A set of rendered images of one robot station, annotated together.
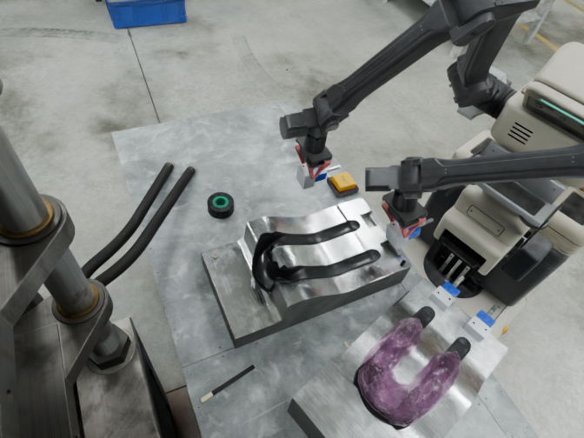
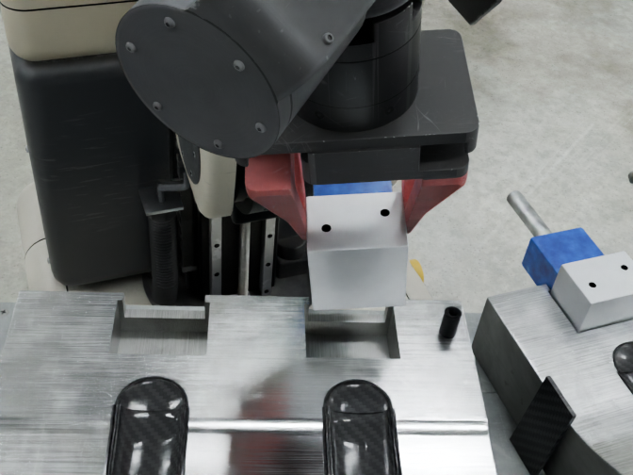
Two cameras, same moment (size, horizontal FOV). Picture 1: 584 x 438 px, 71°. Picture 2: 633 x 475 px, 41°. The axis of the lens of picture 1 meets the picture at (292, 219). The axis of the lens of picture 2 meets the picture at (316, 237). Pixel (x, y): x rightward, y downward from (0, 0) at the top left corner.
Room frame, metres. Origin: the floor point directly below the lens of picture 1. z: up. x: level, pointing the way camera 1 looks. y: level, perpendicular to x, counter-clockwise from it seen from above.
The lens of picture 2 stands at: (0.56, 0.02, 1.26)
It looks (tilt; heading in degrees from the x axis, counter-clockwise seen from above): 44 degrees down; 296
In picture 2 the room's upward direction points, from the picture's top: 6 degrees clockwise
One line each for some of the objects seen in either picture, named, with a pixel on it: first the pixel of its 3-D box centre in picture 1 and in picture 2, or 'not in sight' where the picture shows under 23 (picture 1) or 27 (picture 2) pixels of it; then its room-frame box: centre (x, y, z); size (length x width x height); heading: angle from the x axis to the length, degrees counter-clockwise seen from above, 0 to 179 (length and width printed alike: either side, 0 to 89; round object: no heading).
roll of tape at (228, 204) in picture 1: (221, 205); not in sight; (0.78, 0.22, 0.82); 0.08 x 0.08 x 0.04
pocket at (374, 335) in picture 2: (388, 252); (347, 347); (0.68, -0.28, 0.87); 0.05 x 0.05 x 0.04; 33
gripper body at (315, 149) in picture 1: (315, 141); not in sight; (0.86, -0.03, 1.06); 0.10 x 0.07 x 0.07; 33
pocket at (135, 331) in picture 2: (368, 223); (162, 343); (0.77, -0.22, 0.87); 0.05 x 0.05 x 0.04; 33
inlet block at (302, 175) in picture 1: (320, 171); not in sight; (0.88, -0.06, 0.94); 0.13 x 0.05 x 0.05; 123
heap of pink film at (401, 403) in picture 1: (412, 365); not in sight; (0.36, -0.32, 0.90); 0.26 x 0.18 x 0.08; 140
